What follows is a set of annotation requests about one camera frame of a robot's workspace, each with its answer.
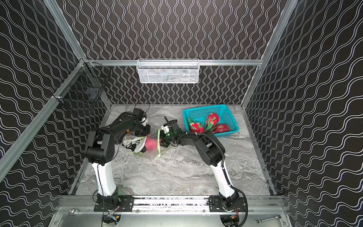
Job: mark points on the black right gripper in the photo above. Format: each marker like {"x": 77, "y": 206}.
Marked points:
{"x": 162, "y": 143}

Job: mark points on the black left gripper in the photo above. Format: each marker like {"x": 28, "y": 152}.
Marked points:
{"x": 143, "y": 130}

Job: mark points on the red dragon fruit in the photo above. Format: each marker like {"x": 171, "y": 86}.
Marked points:
{"x": 212, "y": 120}
{"x": 151, "y": 144}
{"x": 195, "y": 127}
{"x": 220, "y": 128}

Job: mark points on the clear zip-top bag green seal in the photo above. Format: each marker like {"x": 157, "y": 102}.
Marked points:
{"x": 136, "y": 145}

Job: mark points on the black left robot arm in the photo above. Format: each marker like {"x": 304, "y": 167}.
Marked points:
{"x": 131, "y": 131}

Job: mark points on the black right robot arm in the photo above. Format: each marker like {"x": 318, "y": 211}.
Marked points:
{"x": 212, "y": 153}

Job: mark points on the teal plastic perforated basket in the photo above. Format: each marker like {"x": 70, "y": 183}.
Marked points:
{"x": 200, "y": 114}

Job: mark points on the silver wrench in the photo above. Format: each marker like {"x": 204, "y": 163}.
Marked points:
{"x": 259, "y": 221}

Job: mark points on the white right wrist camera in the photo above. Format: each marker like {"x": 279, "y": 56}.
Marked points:
{"x": 165, "y": 129}

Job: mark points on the white wire mesh basket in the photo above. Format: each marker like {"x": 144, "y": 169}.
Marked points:
{"x": 166, "y": 71}

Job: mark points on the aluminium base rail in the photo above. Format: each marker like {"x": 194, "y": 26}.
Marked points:
{"x": 186, "y": 204}

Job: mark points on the black wire basket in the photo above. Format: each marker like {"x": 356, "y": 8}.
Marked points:
{"x": 83, "y": 95}

